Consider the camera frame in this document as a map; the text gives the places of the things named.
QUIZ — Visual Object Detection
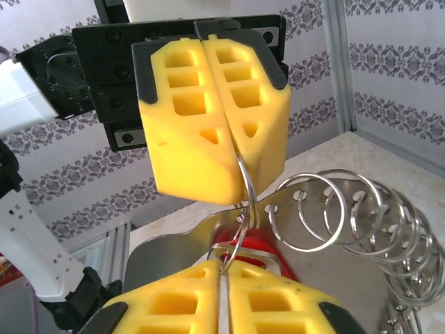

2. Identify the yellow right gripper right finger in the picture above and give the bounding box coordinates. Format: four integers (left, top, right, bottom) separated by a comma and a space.
226, 261, 362, 334

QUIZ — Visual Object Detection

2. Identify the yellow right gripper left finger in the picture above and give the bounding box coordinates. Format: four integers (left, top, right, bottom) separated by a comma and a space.
80, 260, 220, 334

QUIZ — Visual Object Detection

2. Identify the red key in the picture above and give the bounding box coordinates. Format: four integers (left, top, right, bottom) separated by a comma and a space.
213, 231, 300, 283

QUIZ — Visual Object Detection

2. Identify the aluminium side rail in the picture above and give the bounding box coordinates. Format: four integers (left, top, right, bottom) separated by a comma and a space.
67, 221, 135, 269

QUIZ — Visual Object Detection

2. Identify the aluminium frame post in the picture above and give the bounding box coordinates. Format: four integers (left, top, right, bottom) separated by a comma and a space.
321, 0, 359, 134

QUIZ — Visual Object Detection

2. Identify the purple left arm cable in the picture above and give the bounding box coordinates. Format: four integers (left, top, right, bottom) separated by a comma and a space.
29, 287, 40, 334

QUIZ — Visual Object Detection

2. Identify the aluminium back rail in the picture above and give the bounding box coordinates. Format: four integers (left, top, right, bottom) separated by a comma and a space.
347, 128, 445, 175

